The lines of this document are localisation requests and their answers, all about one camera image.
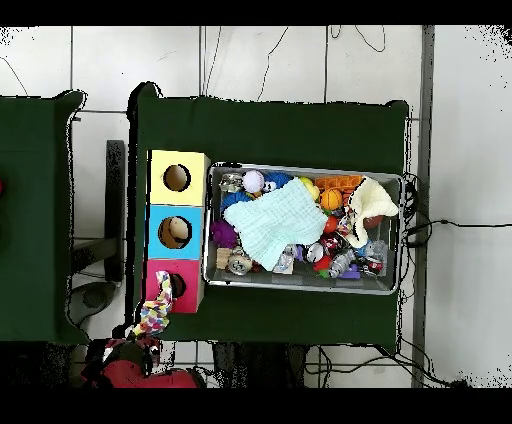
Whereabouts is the dark green side table cloth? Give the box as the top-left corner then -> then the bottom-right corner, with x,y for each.
0,90 -> 92,346

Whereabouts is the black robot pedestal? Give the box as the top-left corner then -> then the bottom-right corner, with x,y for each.
211,341 -> 309,389

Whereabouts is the orange plastic building block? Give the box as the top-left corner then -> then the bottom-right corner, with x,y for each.
313,174 -> 365,197

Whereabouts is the grey round floor object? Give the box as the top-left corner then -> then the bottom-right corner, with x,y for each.
69,280 -> 118,326

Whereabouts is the white toy baseball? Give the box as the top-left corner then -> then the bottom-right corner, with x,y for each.
242,170 -> 266,194

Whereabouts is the cream knitted cloth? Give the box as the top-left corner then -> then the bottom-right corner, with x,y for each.
344,175 -> 400,249

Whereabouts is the wooden box with three holes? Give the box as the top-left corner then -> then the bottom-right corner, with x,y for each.
140,149 -> 212,314

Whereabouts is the blue spiky rubber ball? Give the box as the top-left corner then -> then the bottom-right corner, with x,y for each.
219,190 -> 254,213
261,170 -> 293,192

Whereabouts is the orange toy basketball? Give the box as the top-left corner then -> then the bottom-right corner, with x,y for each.
319,187 -> 344,212

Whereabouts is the crushed silver can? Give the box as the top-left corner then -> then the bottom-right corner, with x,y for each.
218,172 -> 244,193

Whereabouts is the black cable with plug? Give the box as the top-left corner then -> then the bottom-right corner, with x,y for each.
403,217 -> 512,247

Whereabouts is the purple spiky rubber toy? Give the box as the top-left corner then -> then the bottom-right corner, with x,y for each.
210,218 -> 239,249

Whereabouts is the mint green waffle cloth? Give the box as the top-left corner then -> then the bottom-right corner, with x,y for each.
222,176 -> 329,273

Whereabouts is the colourful dotted cloth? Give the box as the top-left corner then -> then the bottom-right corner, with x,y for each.
131,270 -> 175,339

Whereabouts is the black upright panel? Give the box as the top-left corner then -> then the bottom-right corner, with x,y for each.
104,139 -> 126,282

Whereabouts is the silver wire mesh bin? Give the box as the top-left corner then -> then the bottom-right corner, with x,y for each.
202,161 -> 404,296

